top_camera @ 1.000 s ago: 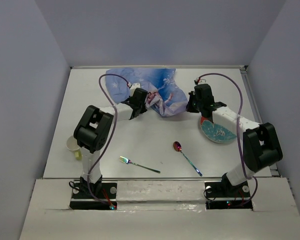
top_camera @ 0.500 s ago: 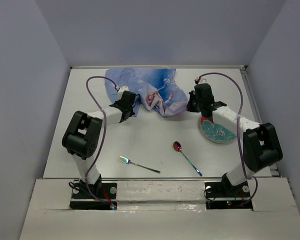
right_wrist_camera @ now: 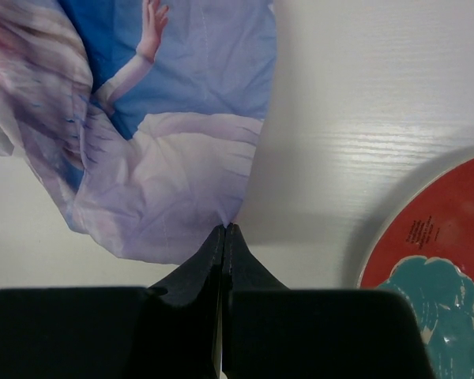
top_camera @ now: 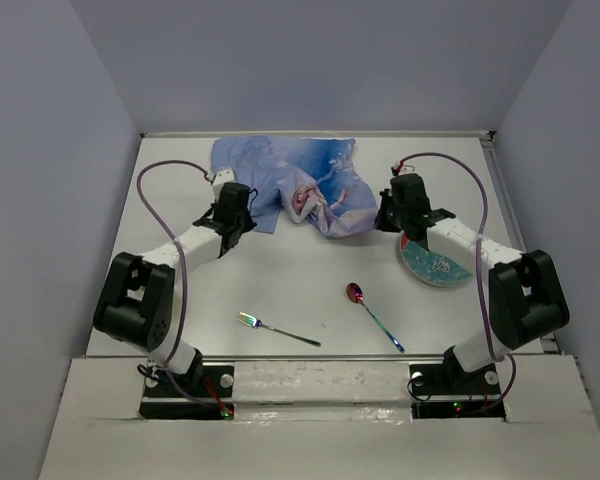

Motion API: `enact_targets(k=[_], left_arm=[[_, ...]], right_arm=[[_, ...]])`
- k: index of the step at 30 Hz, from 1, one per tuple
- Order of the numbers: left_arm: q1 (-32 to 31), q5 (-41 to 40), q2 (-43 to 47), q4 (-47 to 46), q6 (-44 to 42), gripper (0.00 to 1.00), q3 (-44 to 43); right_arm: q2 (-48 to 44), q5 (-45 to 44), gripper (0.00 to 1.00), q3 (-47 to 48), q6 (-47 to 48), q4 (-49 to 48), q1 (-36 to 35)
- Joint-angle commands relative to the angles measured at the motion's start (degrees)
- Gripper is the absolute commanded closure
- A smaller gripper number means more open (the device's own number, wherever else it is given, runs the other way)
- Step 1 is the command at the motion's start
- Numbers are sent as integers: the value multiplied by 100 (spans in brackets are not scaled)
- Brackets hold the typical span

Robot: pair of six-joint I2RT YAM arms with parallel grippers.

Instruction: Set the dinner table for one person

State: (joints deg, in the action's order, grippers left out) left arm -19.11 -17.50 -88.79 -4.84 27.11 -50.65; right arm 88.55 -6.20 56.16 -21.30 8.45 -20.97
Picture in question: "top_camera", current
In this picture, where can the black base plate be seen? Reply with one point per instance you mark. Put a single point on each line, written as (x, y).
(436, 397)
(207, 399)

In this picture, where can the iridescent spoon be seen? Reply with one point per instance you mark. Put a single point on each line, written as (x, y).
(355, 295)

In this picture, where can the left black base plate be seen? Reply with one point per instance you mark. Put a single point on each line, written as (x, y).
(207, 399)

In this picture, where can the red and blue plate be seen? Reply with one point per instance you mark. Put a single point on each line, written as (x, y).
(431, 268)

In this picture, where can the iridescent fork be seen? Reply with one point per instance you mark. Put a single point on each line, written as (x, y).
(255, 323)

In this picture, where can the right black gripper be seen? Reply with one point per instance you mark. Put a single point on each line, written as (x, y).
(382, 222)

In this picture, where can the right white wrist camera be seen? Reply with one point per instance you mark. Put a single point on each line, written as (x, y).
(401, 168)

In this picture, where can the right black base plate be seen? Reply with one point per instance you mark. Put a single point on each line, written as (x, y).
(436, 397)

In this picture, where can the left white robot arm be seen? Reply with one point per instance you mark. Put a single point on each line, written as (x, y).
(144, 299)

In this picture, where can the blue princess print cloth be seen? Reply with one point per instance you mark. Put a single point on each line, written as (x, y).
(312, 180)

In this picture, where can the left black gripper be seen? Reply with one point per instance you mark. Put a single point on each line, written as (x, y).
(246, 224)

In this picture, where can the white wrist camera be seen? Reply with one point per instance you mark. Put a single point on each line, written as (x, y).
(401, 168)
(223, 176)

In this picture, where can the silver front table rail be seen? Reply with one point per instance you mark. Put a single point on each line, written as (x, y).
(239, 358)

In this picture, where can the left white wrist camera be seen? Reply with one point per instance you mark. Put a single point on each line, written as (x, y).
(223, 176)

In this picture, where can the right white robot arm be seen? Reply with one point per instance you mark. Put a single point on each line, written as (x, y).
(520, 294)

